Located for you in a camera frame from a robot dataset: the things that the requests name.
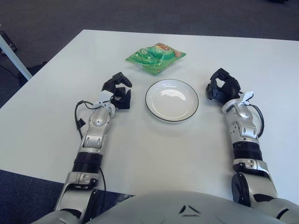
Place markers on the white plate with black rim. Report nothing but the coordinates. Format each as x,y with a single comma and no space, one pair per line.
171,102

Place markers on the grey robot torso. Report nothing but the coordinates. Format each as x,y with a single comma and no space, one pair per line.
163,210

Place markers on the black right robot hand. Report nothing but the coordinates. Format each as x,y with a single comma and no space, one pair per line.
230,89

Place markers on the white desk leg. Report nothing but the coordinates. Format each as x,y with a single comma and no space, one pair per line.
14,56

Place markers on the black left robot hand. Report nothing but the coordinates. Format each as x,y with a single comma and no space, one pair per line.
121,99

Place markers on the green potato chips bag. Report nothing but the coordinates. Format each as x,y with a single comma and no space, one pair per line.
151,56

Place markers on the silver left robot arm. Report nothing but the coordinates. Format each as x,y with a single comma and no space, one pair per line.
98,121

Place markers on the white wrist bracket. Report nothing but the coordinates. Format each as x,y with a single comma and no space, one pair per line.
248,95
104,95

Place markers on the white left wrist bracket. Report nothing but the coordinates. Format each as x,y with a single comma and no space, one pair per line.
104,95

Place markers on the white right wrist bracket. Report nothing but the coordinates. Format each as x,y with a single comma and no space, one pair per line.
248,95

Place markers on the small black floor object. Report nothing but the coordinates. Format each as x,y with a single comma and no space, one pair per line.
10,42

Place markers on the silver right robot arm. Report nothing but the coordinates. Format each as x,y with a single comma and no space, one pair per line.
245,130

